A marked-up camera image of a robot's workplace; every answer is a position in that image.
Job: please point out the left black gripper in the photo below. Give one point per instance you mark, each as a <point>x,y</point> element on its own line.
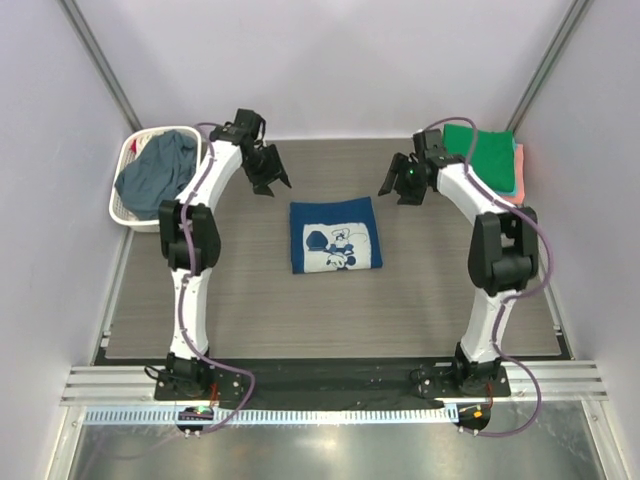
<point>275,171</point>

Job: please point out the aluminium frame rail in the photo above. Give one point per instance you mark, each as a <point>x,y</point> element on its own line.
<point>129,385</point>

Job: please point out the folded green t shirt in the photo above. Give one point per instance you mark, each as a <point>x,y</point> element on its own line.
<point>457,140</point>

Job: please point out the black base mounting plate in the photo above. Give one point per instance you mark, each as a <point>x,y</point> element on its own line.
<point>331,384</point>

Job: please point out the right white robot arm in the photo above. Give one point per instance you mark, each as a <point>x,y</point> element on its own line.
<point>503,257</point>

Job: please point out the white slotted cable duct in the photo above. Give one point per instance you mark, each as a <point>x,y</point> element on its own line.
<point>183,416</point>

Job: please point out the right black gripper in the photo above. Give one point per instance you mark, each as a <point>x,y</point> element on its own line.
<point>407,196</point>

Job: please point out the dark blue t shirt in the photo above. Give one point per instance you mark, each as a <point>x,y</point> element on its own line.
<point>337,236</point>

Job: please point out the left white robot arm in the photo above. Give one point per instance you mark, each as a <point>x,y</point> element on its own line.
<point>191,244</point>

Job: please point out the folded pink t shirt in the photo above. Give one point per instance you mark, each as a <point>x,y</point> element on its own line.
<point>517,196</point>

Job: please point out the white plastic laundry basket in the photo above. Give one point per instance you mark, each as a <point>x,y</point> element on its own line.
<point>117,210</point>

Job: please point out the grey blue t shirt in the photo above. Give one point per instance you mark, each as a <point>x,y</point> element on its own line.
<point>165,165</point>

